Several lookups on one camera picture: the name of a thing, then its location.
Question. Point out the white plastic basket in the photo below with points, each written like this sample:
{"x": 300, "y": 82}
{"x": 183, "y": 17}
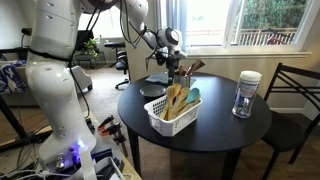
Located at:
{"x": 173, "y": 128}

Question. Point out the black stand leg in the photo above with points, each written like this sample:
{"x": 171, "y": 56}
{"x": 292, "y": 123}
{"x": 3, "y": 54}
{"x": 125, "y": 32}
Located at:
{"x": 11, "y": 120}

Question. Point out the clear wipes canister white lid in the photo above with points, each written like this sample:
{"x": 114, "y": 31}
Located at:
{"x": 246, "y": 95}

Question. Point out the white window frame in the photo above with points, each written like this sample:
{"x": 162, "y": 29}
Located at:
{"x": 233, "y": 50}

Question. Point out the black round table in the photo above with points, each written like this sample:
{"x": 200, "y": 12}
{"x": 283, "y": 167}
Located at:
{"x": 216, "y": 130}

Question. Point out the white balcony railing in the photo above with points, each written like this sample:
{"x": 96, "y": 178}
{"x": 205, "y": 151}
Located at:
{"x": 250, "y": 37}

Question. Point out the red bicycle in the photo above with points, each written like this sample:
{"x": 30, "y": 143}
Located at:
{"x": 278, "y": 39}

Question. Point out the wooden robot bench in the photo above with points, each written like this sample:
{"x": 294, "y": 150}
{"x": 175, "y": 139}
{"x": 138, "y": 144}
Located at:
{"x": 130, "y": 168}

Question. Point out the wide dark wooden spatula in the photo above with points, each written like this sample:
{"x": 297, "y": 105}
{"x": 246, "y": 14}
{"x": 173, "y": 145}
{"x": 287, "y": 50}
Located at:
{"x": 198, "y": 65}

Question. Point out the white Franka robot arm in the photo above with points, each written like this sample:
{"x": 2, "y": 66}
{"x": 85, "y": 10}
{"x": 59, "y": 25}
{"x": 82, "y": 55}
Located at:
{"x": 53, "y": 86}

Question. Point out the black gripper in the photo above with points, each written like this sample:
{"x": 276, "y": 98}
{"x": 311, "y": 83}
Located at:
{"x": 172, "y": 61}

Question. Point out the teal silicone spatula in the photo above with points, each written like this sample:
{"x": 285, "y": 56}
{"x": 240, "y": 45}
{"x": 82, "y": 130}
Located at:
{"x": 192, "y": 95}

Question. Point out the grey round plate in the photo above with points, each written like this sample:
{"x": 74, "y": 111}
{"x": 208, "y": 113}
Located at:
{"x": 151, "y": 91}

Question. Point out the small dark wooden spoon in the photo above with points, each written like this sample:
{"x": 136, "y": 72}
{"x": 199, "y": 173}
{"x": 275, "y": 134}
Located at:
{"x": 182, "y": 70}

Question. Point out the silver utensil holder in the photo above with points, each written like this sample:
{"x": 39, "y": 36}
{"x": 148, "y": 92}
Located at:
{"x": 182, "y": 81}

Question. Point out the black metal desk rack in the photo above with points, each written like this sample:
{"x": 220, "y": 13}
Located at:
{"x": 96, "y": 60}

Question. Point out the black bar clamp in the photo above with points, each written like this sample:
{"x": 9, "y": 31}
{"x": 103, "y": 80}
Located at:
{"x": 121, "y": 143}

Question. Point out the black office chair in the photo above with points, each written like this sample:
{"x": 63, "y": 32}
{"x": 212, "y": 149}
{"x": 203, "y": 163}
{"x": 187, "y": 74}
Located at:
{"x": 121, "y": 63}

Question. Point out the grey armchair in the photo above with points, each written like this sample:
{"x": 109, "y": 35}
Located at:
{"x": 81, "y": 78}

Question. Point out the blue white patterned cushion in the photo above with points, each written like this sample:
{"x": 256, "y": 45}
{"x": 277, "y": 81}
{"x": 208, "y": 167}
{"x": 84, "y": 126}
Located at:
{"x": 11, "y": 78}

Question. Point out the flat wooden spatula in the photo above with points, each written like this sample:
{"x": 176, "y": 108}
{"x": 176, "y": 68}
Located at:
{"x": 176, "y": 88}
{"x": 183, "y": 93}

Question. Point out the blue folded cloth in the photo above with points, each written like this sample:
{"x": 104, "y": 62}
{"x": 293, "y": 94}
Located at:
{"x": 158, "y": 78}

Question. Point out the black monitor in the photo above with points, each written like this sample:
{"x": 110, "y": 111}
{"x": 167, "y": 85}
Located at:
{"x": 85, "y": 38}

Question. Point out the green potted plant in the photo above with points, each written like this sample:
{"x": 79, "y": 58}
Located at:
{"x": 90, "y": 50}

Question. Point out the black metal chair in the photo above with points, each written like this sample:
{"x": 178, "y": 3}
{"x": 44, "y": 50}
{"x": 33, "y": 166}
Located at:
{"x": 283, "y": 133}

